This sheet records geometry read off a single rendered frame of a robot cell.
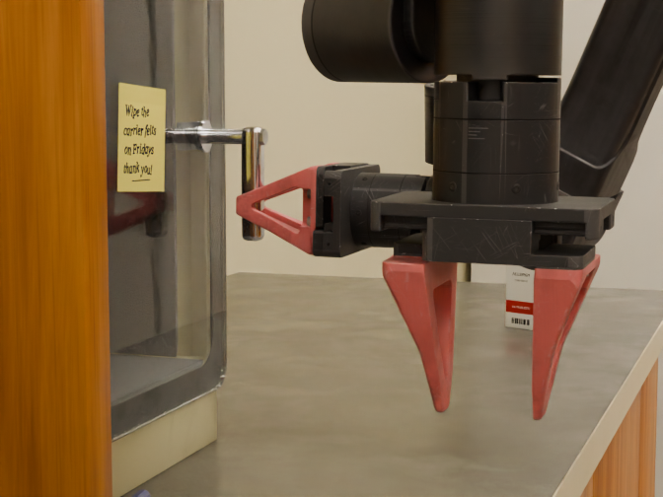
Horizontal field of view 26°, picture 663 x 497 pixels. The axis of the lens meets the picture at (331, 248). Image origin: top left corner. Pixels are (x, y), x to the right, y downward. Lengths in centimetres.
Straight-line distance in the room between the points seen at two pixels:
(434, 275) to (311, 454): 55
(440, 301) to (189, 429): 53
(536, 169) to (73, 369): 31
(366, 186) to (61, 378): 35
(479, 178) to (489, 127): 2
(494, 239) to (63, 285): 29
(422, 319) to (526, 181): 8
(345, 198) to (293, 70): 159
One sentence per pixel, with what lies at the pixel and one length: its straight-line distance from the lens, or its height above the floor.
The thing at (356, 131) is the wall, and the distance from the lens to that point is 302.
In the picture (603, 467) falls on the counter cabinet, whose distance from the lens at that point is 161.
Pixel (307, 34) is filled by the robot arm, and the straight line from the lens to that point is 70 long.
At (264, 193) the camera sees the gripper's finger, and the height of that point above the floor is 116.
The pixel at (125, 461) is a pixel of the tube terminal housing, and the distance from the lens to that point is 108.
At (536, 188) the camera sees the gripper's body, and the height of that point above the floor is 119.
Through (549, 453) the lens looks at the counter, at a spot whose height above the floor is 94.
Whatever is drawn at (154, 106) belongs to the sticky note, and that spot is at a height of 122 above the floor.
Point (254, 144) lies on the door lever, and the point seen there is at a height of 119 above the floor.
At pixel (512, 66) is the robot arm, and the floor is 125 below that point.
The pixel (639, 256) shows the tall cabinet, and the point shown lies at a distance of 395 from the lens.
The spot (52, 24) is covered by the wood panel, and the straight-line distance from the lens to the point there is 81.
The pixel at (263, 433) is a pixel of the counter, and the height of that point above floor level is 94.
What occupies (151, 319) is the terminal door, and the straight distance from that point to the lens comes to 107.
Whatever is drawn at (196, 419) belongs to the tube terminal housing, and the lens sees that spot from 119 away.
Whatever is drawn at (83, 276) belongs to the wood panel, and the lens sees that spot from 81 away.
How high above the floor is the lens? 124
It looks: 6 degrees down
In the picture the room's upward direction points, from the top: straight up
